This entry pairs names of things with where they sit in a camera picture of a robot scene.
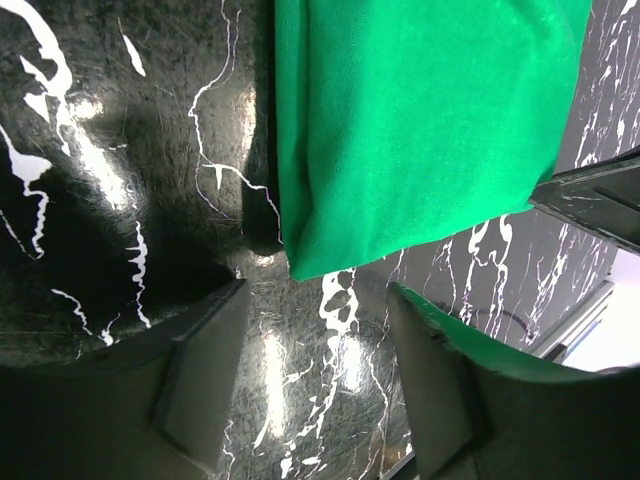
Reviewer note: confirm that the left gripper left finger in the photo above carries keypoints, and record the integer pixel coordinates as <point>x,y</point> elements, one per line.
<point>153,406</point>

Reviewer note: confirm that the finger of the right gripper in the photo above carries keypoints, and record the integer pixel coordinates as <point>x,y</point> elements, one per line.
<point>601,199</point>

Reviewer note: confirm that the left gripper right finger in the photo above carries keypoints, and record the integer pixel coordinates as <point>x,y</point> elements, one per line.
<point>480,409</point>

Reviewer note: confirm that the green t shirt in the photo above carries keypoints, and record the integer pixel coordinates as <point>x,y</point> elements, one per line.
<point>401,123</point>

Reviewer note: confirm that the black marble pattern mat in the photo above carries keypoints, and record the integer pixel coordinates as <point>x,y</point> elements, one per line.
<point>138,175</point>

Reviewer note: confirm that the aluminium frame rail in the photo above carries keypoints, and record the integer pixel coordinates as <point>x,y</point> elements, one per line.
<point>564,336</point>

